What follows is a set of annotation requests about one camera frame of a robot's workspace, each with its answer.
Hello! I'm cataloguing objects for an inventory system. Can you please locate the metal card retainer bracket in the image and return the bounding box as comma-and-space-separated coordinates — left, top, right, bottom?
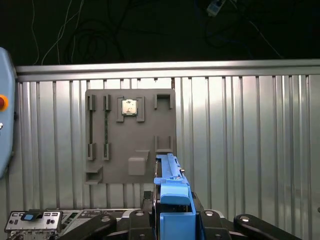
4, 209, 63, 240

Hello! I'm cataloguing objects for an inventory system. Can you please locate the black latch blue tab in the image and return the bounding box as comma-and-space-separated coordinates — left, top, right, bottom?
20, 212, 44, 222

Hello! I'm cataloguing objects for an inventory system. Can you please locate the pale blue teach pendant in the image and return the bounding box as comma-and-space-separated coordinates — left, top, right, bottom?
0, 46, 17, 180

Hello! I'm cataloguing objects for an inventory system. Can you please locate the hard disk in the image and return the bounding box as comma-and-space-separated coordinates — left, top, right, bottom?
152, 153, 201, 240

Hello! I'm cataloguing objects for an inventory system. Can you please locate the white power strip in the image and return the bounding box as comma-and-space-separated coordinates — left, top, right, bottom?
206, 0, 227, 17

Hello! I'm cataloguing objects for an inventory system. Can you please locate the silver CPU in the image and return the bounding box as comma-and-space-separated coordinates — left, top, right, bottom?
121, 99, 138, 116

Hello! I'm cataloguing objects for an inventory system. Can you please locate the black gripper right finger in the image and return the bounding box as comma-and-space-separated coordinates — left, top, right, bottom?
192, 193, 303, 240

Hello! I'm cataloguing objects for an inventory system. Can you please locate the grey parts rack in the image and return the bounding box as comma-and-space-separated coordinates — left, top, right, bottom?
84, 87, 177, 186

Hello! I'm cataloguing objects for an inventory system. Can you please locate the black open PC case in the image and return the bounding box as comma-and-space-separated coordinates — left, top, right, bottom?
4, 207, 151, 240

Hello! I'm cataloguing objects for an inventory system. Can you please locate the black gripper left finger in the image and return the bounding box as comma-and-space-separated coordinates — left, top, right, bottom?
57, 190, 154, 240

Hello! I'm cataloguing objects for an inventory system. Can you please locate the black cable coil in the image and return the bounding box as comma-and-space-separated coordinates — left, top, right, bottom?
63, 14, 131, 63

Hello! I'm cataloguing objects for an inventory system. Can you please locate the RAM stick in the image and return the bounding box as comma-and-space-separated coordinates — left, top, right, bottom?
104, 109, 111, 146

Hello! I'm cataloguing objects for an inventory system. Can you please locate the thin white cable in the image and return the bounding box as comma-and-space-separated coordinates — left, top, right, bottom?
31, 0, 85, 66

